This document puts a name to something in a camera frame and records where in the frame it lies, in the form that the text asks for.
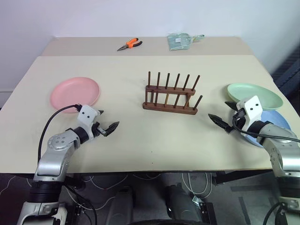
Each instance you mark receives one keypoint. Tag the black table frame bar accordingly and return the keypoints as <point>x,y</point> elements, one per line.
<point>241,177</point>

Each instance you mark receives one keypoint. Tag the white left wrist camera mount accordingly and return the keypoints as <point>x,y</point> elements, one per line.
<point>86,115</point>

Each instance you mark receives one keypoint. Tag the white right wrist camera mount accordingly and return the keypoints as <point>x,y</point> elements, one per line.
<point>253,110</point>

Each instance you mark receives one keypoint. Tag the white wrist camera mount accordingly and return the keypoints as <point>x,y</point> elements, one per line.
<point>86,115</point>
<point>253,110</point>

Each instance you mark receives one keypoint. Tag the dark ribbed chair back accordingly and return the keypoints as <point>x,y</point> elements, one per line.
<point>289,70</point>

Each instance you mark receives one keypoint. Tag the brown wooden dish rack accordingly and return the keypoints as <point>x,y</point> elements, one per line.
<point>168,109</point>

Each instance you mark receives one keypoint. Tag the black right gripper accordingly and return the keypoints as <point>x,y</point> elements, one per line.
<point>239,122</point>

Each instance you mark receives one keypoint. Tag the pink plastic plate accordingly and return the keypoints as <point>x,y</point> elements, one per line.
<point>75,93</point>

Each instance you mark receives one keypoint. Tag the green plastic plate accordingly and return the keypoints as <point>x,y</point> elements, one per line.
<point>255,93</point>

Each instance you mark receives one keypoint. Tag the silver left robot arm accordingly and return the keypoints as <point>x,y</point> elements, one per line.
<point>54,159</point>

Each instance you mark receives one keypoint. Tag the black metal bracket with screws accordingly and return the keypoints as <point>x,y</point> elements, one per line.
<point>204,208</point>

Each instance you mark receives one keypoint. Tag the blue plastic plate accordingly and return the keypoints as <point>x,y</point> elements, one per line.
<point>279,120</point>

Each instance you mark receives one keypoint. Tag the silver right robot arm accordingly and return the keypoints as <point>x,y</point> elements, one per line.
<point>283,154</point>

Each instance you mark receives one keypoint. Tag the grey-green dustpan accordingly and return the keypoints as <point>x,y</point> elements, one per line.
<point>179,42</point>

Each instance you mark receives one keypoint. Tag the dark rounded shape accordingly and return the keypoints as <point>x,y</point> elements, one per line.
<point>180,204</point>
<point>124,204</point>

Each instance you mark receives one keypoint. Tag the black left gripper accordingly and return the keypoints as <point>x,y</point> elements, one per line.
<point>93,131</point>

